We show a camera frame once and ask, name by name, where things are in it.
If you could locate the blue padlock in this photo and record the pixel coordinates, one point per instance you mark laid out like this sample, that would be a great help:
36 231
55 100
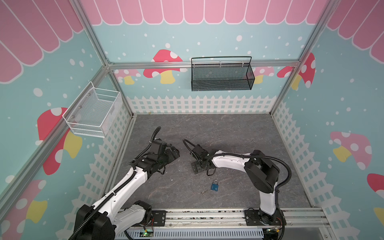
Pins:
215 186

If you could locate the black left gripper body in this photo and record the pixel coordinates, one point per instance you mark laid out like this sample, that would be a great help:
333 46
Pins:
167 157

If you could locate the black mesh wall basket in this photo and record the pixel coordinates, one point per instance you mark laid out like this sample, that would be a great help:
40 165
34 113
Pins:
222 74

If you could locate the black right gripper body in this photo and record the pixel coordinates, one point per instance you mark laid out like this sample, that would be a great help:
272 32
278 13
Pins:
197 160

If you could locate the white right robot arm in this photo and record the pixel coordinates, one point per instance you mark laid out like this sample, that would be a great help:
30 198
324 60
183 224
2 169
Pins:
267 174

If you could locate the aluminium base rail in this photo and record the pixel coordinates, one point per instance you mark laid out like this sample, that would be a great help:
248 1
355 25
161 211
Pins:
233 224

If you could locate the white wire wall basket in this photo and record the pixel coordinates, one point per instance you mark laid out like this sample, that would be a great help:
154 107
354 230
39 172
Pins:
93 112

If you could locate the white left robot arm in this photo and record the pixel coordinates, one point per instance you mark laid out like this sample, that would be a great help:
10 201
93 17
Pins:
104 219

